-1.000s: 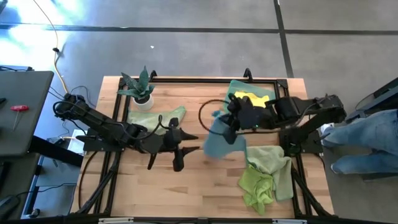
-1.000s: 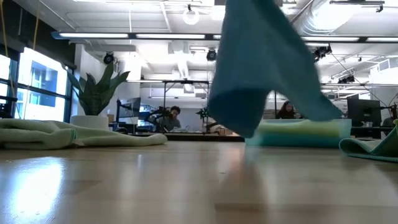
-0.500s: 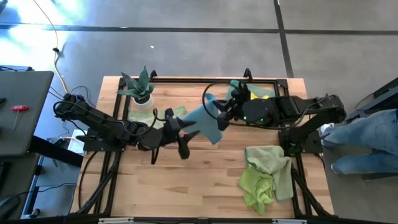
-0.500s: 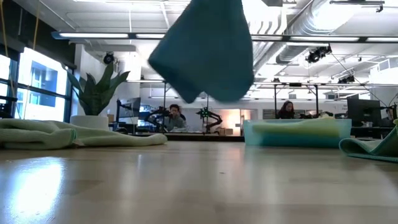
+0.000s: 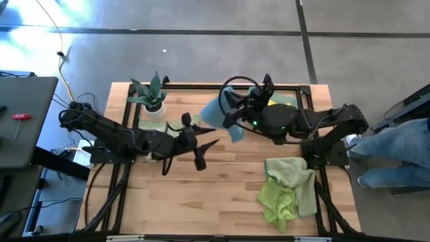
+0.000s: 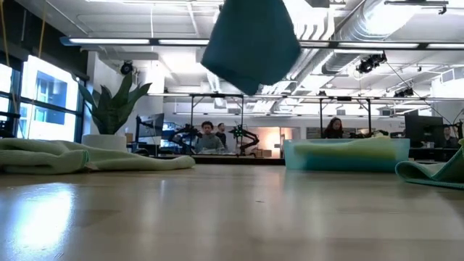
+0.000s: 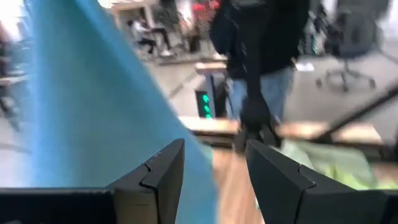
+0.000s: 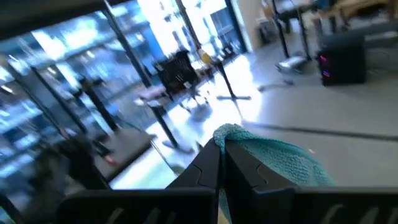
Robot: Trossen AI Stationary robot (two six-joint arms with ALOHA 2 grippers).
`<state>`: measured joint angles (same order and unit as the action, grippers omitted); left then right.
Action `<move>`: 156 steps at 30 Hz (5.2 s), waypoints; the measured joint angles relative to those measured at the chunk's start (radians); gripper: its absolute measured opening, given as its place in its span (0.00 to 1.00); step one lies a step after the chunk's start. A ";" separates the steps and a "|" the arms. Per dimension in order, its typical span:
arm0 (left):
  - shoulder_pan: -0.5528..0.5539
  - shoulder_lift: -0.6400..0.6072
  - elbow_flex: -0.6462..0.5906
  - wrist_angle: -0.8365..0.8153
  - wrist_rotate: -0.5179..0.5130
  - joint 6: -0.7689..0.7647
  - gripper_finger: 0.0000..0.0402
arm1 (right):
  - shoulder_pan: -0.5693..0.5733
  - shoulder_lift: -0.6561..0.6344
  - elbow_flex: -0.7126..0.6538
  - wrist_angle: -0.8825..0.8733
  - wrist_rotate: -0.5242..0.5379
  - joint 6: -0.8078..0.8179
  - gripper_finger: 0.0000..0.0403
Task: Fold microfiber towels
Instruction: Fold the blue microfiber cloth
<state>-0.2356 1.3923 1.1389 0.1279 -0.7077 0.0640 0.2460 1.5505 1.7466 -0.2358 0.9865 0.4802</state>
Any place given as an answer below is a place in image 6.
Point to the black ceiling camera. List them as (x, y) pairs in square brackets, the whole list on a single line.
[(127, 67), (369, 63)]

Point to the long ceiling light bar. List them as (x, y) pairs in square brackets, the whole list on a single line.
[(108, 41)]

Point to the angled black monitor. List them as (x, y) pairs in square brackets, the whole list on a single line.
[(150, 125)]

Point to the black computer monitor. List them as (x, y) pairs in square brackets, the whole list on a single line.
[(425, 130)]

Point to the black background gantry frame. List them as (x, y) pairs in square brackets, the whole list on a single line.
[(320, 112)]

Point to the silver ceiling air duct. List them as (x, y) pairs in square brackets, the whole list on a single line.
[(362, 36)]

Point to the translucent green plastic bin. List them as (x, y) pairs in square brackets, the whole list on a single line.
[(290, 152)]

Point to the blue towel with white label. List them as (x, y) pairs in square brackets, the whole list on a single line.
[(326, 165)]

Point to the blue microfiber towel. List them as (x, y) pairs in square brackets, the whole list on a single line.
[(253, 40)]

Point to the snake plant in white pot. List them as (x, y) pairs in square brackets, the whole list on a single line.
[(108, 116)]

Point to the pale green microfiber towel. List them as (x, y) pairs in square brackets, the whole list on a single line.
[(435, 174), (72, 157)]

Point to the black background robot arm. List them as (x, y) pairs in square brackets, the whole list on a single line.
[(185, 136), (246, 139)]

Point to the person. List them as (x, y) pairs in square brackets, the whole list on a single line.
[(449, 137), (208, 139), (222, 133), (333, 128)]

